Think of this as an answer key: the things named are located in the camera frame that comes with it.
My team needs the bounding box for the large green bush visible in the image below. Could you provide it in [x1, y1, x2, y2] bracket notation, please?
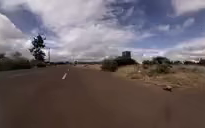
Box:
[100, 58, 119, 73]

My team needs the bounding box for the distant row of trees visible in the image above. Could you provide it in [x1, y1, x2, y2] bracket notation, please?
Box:
[113, 55, 205, 67]

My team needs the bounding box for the tall grey building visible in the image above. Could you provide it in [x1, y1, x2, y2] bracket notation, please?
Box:
[121, 50, 132, 59]

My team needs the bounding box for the brown-grey asphalt road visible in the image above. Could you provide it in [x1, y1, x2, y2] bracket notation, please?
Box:
[0, 64, 205, 128]

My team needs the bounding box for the white dashed centre line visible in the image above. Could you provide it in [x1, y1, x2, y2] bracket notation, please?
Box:
[61, 68, 71, 81]

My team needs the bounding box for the thin pole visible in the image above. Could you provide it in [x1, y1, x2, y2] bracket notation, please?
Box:
[48, 48, 52, 64]

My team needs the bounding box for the small green bush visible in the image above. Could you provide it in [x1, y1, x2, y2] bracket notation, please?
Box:
[155, 63, 173, 75]

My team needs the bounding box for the tall dark tree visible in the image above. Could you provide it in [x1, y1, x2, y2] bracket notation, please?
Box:
[28, 33, 48, 63]

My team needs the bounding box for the stone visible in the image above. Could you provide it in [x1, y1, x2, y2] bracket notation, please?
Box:
[163, 85, 174, 92]

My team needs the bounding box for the dry yellow grass verge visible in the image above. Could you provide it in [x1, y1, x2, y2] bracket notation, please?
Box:
[74, 63, 205, 96]

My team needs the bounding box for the row of dark bushes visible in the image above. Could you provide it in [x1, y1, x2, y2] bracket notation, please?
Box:
[0, 49, 48, 73]

